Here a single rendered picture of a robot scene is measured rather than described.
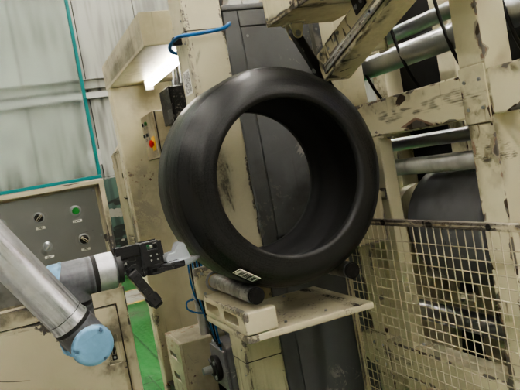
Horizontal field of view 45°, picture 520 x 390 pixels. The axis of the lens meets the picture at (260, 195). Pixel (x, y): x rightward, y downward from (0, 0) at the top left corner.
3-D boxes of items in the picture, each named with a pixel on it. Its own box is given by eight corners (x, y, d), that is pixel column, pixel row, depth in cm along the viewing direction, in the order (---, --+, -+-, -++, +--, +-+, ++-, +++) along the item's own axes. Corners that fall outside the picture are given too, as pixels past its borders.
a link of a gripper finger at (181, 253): (199, 238, 160) (164, 246, 156) (203, 261, 160) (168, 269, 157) (196, 237, 163) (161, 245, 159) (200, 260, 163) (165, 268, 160)
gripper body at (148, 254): (163, 239, 156) (114, 249, 151) (169, 273, 156) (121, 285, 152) (156, 237, 163) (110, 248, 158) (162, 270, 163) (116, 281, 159)
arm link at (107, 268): (103, 293, 149) (97, 289, 158) (123, 289, 151) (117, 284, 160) (96, 256, 149) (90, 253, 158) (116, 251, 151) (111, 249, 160)
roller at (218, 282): (224, 278, 192) (216, 291, 191) (213, 270, 191) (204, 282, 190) (268, 293, 160) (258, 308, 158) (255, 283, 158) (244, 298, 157)
